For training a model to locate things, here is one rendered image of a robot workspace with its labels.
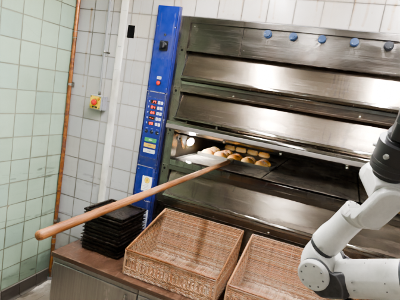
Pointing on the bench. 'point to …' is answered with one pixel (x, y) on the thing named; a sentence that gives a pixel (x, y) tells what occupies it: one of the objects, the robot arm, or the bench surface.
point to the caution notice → (146, 183)
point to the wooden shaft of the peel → (118, 204)
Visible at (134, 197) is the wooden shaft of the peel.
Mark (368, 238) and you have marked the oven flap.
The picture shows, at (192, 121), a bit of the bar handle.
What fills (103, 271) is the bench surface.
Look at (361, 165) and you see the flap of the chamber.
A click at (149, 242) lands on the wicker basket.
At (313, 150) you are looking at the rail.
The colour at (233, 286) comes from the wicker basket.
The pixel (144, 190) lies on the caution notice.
